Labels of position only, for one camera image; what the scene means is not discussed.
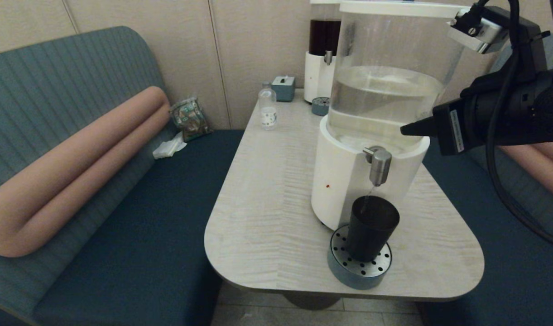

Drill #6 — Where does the steel water dispenser tap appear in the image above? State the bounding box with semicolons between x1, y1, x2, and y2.
363;146;392;187

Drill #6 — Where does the black plastic cup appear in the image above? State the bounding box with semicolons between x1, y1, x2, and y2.
346;196;400;262

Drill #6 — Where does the clear water dispenser white base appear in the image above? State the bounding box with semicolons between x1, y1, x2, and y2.
311;1;467;231

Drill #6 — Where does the small round drip tray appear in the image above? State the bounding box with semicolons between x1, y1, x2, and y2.
311;97;332;116

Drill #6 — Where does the dark drink dispenser white base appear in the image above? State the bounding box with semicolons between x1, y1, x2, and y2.
303;0;345;104

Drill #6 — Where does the grey-blue tissue box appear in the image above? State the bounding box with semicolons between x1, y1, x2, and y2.
271;75;296;102

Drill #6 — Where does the large round steel drip tray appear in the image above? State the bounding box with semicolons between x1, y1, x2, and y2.
327;225;393;290

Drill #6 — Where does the small clear plastic bottle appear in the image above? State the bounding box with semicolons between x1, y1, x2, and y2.
258;82;277;130

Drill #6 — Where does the crumpled snack bag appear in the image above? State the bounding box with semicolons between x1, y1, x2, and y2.
168;96;212;142

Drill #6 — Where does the white crumpled tissue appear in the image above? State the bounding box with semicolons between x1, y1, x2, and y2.
152;132;187;159

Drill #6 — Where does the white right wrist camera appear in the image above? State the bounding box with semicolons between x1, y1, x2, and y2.
448;7;508;54

